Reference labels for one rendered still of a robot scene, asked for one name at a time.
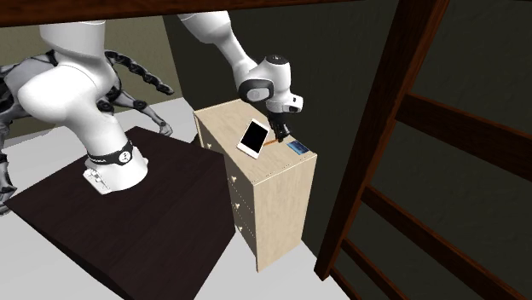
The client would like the white tablet with black screen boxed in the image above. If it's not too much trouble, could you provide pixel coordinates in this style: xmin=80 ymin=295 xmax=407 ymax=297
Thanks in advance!
xmin=236 ymin=118 xmax=270 ymax=160

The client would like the blue card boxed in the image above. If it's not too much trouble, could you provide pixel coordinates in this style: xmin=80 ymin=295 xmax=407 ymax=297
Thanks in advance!
xmin=286 ymin=140 xmax=310 ymax=156

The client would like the light wood chest of drawers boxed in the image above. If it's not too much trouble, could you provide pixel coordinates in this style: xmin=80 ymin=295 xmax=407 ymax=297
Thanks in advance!
xmin=193 ymin=98 xmax=318 ymax=274

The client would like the dark brown robot stand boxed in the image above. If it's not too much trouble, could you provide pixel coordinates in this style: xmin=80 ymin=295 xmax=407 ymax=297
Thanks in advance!
xmin=3 ymin=125 xmax=237 ymax=300

